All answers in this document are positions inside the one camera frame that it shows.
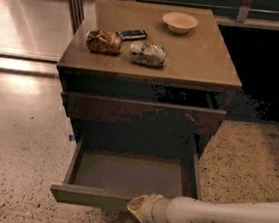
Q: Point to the blue tape piece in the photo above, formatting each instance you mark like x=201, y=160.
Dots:
x=71, y=138

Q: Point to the dark blue snack bar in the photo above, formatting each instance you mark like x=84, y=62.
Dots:
x=133, y=35

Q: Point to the white green crumpled bag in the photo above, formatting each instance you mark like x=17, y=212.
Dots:
x=147, y=54

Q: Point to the top drawer front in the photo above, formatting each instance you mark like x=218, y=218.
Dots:
x=133, y=112

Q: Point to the yellow wrapped gripper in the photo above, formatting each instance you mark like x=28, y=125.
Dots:
x=150, y=209

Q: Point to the drawer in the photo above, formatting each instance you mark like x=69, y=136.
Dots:
x=109, y=179
x=133, y=112

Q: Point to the brown crumpled chip bag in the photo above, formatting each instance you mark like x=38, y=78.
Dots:
x=104, y=42

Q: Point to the brown wooden drawer cabinet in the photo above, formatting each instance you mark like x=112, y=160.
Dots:
x=198, y=72

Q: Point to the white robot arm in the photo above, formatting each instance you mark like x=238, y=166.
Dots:
x=154, y=208

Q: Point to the white bowl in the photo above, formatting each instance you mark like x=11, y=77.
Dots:
x=179, y=23

